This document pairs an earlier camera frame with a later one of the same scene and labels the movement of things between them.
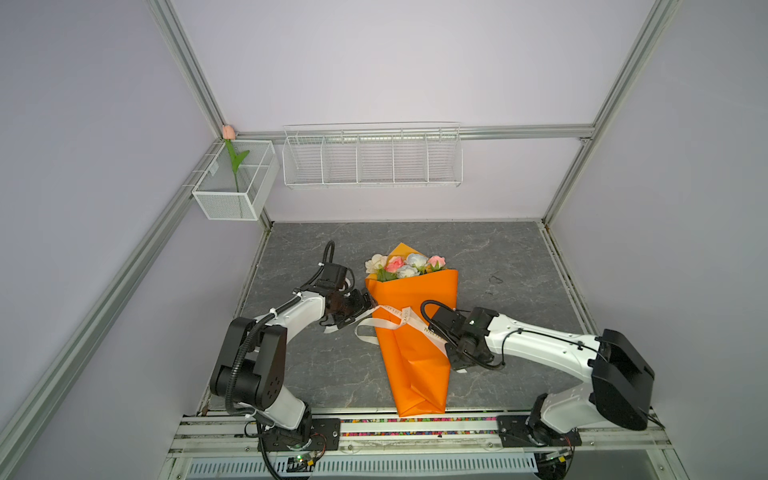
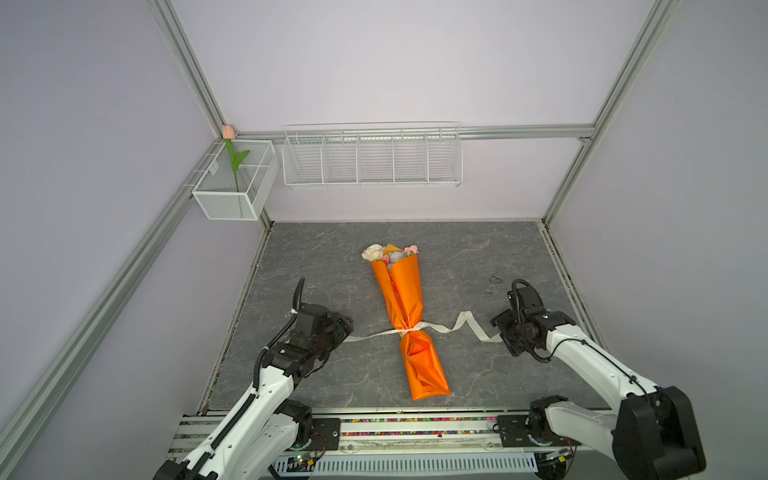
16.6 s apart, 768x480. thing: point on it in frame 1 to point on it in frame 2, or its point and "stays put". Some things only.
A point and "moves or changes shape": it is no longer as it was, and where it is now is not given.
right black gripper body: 456,358 to 509,331
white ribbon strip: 407,319 moves or changes shape
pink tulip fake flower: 229,134 stays put
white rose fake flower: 411,269 to 395,256
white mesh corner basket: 216,193 stays put
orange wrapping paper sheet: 416,362 moves or changes shape
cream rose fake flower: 373,263 moves or changes shape
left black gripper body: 348,306 to 333,334
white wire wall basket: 372,155 stays put
